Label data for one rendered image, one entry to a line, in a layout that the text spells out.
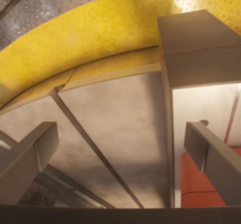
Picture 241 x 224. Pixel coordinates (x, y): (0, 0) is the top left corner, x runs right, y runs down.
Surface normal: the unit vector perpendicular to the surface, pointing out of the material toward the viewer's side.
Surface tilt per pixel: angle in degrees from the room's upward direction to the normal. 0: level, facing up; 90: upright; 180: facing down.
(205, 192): 98
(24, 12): 0
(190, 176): 98
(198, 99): 0
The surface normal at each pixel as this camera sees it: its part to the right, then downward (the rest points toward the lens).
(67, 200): 0.73, -0.15
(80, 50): -0.12, 0.63
